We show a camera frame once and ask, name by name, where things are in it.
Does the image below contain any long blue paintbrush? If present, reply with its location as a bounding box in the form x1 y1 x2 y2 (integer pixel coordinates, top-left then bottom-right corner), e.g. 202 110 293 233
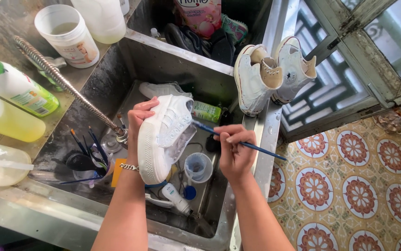
59 176 103 185

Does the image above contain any weathered window frame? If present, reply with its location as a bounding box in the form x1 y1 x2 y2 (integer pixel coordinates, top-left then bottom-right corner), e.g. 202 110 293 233
280 0 401 143

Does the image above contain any small black cap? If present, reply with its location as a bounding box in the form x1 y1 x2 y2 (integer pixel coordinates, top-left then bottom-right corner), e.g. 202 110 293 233
205 134 222 153

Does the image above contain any pile of black sandals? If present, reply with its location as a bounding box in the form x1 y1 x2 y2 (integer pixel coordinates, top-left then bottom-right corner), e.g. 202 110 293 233
164 23 237 66

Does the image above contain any clear plastic container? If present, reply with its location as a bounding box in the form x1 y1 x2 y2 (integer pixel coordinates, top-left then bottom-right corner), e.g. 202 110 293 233
0 138 34 187

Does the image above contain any small clear plastic cup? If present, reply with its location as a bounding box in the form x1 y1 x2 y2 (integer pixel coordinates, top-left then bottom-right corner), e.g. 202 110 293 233
184 152 214 185

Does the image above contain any pink detergent pouch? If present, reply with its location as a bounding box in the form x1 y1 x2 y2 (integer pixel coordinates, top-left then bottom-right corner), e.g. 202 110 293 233
173 0 222 40

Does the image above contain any black bristle brush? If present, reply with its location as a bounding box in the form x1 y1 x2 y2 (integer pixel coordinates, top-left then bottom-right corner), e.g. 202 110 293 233
66 153 107 176

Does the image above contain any green capped detergent bottle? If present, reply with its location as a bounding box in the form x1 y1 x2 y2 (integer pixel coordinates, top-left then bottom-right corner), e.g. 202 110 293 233
0 55 60 117

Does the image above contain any white squeeze tube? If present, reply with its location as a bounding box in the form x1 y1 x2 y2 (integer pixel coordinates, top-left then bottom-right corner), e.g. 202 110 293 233
161 183 192 215

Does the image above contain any small green labelled bottle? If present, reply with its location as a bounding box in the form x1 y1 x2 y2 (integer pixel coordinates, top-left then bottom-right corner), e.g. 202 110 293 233
191 101 222 123

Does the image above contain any dark blue paintbrush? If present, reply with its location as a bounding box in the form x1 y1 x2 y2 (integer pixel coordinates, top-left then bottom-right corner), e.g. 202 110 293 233
88 126 109 165

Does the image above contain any white low-top sneaker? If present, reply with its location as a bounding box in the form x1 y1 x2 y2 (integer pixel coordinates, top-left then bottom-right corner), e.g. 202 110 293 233
138 82 193 100
138 95 197 185

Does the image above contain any white high-top sneaker star patch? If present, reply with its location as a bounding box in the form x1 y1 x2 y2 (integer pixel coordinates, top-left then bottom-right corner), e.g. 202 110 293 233
271 36 317 105

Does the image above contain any blue handled paintbrush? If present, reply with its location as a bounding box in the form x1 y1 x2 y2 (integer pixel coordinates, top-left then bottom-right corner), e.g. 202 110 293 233
192 120 287 162

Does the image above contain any person's left hand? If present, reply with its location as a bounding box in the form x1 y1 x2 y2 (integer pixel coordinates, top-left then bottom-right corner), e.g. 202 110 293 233
120 97 160 168

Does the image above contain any white toothbrush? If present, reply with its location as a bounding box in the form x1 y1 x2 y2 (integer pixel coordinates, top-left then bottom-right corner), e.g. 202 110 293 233
145 193 174 209

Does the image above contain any yellow liquid bottle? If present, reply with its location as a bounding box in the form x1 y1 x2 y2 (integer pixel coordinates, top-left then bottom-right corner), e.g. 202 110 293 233
0 87 46 143

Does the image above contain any green pink shoe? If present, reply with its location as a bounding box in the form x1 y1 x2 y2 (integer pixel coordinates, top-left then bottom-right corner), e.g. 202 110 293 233
221 13 248 45

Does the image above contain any blue round cap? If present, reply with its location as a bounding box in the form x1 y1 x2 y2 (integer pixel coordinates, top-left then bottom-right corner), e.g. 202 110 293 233
183 185 197 201

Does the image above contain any clear brush holder cup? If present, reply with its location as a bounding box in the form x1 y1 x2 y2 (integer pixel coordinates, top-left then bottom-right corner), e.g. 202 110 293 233
72 146 115 186

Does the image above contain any white labelled plastic jar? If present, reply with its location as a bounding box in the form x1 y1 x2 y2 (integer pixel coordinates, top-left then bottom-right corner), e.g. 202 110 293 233
34 4 100 69

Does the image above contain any white high-top sneaker tan lining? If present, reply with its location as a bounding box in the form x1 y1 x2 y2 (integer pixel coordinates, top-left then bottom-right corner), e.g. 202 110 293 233
234 44 284 117

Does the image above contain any orange sponge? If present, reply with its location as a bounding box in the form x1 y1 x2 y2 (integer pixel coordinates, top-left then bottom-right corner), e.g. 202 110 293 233
111 159 128 188

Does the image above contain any person's right hand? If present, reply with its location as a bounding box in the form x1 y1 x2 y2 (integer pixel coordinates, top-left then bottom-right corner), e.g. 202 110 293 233
214 125 258 180

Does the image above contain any orange tipped paintbrush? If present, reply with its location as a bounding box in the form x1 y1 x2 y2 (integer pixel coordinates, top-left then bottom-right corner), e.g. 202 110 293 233
70 128 89 156

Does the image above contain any translucent plastic jug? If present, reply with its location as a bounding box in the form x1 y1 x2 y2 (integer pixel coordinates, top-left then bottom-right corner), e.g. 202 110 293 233
70 0 127 44

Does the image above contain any stainless steel sink unit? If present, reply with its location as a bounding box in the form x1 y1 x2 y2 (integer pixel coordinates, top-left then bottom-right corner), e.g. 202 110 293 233
0 0 285 251

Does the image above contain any metal flexible faucet hose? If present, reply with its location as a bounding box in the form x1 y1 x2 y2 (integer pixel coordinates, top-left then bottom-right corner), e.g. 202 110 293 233
13 36 128 143

